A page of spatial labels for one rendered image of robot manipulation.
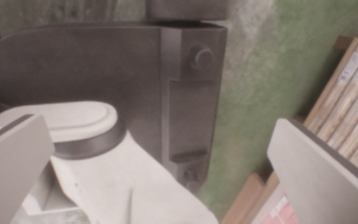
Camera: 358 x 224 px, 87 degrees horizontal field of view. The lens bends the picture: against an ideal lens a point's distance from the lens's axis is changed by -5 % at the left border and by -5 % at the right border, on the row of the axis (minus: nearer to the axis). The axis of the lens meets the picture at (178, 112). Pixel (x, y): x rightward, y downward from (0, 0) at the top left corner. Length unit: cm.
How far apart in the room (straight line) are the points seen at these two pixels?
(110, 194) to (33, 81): 32
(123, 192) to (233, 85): 57
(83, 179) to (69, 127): 9
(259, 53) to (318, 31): 24
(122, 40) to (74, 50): 10
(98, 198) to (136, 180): 5
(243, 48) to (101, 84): 47
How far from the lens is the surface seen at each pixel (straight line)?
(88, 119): 35
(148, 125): 53
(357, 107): 85
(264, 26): 74
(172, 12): 43
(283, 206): 120
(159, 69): 47
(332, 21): 93
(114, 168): 32
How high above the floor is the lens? 61
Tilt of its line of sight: 58 degrees down
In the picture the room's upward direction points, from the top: 156 degrees clockwise
